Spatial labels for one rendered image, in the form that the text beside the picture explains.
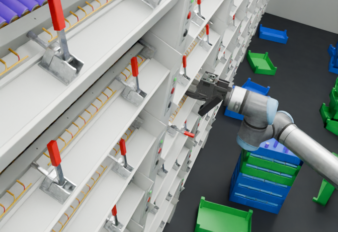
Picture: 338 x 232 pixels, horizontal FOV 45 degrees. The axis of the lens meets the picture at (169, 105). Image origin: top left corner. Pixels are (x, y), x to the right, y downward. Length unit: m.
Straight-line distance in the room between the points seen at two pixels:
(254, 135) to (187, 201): 1.07
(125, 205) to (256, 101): 0.59
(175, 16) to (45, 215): 0.48
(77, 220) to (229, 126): 2.38
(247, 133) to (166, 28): 0.71
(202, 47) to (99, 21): 0.92
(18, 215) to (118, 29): 0.28
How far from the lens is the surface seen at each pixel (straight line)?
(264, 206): 2.57
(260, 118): 1.45
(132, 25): 0.62
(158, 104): 0.98
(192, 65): 1.36
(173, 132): 1.36
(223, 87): 1.46
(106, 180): 0.90
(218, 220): 2.44
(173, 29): 0.88
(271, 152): 2.29
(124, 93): 0.79
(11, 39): 0.46
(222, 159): 2.80
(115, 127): 0.73
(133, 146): 0.98
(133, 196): 1.15
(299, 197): 2.79
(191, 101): 1.54
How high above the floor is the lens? 1.82
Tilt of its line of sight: 35 degrees down
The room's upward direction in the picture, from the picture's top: 12 degrees clockwise
